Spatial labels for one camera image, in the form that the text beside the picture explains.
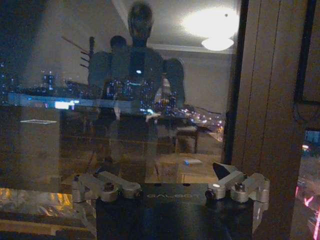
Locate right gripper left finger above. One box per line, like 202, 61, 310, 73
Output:
71, 170, 144, 204

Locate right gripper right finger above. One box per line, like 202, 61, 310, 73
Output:
204, 161, 271, 234

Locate narrow window glass pane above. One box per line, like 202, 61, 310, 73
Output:
289, 128, 320, 240

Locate large window glass pane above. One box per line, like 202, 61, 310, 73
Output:
0, 0, 242, 198

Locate black window frame post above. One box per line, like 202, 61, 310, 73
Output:
221, 0, 250, 167

